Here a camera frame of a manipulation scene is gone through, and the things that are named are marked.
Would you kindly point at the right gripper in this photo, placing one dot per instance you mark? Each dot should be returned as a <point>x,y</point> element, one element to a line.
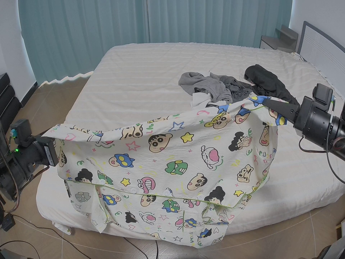
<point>310,123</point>

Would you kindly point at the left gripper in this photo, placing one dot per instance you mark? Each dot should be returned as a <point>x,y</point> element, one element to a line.
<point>40,154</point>

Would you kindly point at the white printed pyjama top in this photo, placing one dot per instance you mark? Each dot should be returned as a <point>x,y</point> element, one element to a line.
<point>161,158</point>

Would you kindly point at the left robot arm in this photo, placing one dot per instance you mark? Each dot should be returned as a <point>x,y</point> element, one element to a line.
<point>10,177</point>

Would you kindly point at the pile of clothes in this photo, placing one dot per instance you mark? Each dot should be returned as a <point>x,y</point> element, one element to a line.
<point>204,86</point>

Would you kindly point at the bed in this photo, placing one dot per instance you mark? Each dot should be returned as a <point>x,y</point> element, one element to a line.
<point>140,85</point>

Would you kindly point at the black garment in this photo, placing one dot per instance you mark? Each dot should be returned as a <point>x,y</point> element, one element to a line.
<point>266,82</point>

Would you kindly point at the grey bedside table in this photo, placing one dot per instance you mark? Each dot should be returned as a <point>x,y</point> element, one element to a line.
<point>272,42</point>

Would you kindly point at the black power adapter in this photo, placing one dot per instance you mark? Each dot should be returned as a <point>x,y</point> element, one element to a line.
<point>7,222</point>

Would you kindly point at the blue-green curtain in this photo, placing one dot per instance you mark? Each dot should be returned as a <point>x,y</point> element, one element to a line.
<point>80,23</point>
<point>215,15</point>

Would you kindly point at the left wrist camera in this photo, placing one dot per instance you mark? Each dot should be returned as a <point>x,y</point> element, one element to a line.
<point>21,128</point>

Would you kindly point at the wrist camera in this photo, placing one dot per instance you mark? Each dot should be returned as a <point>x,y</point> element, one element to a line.
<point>21,128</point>
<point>322,96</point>

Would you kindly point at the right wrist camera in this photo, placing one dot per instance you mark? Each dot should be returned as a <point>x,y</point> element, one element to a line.
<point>322,96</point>

